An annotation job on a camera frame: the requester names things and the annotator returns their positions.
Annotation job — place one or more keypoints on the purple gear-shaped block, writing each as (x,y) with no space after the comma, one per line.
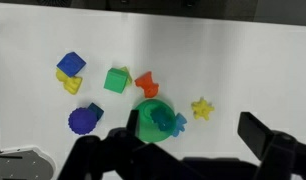
(82,121)

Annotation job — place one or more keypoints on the blue cube block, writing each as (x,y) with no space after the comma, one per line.
(71,64)

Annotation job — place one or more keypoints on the light blue shaped block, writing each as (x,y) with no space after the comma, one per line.
(180,122)

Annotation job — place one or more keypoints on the green plastic bowl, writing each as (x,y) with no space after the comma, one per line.
(147,130)

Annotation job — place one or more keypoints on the yellow star-shaped block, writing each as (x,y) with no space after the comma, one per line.
(201,109)

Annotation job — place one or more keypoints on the dark blue small block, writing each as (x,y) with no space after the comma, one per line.
(97,110)

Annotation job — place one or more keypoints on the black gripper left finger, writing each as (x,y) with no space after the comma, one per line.
(132,123)

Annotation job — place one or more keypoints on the yellow-green triangular block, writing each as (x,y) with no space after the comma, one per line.
(129,78)

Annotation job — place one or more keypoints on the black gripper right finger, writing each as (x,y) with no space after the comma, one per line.
(254,133)

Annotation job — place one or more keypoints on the yellow cross-shaped block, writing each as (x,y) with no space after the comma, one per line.
(70,84)

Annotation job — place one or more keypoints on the orange-red shaped block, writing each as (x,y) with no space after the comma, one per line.
(145,82)

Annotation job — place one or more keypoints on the green cube block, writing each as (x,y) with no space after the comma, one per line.
(115,80)

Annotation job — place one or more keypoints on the teal block in bowl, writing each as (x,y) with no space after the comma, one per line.
(164,118)

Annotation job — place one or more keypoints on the grey metal mounting plate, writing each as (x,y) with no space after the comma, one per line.
(29,163)

